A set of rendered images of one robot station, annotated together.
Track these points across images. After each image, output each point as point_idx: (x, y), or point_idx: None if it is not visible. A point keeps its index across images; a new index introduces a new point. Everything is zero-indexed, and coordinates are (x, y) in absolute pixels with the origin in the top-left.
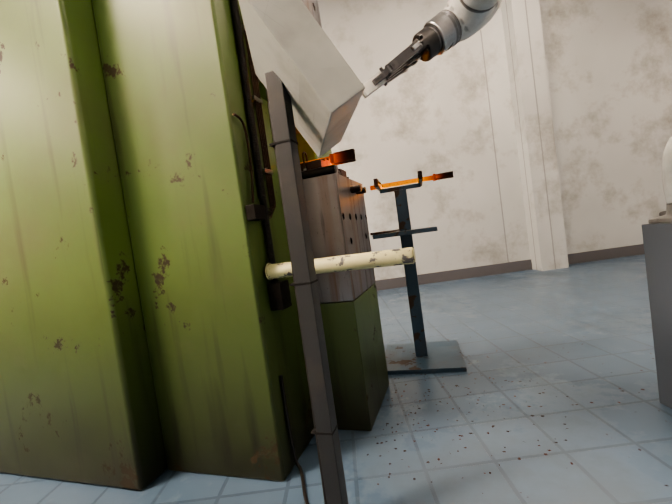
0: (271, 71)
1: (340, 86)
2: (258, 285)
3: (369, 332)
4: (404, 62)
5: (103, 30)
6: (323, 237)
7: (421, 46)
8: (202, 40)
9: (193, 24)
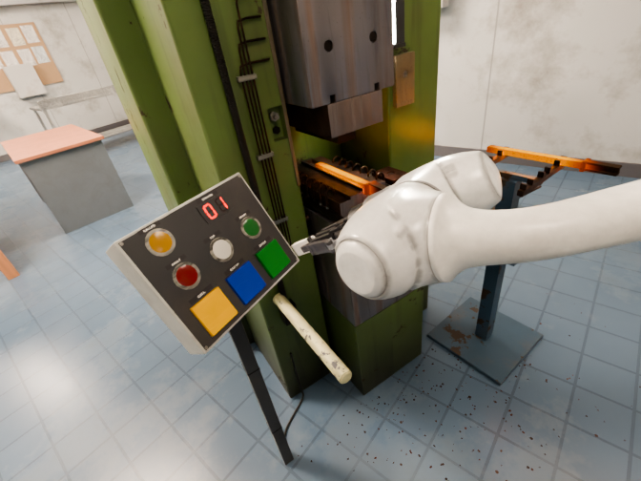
0: None
1: (189, 345)
2: (266, 310)
3: (386, 335)
4: (321, 253)
5: (155, 66)
6: (337, 272)
7: (333, 252)
8: (196, 121)
9: (187, 101)
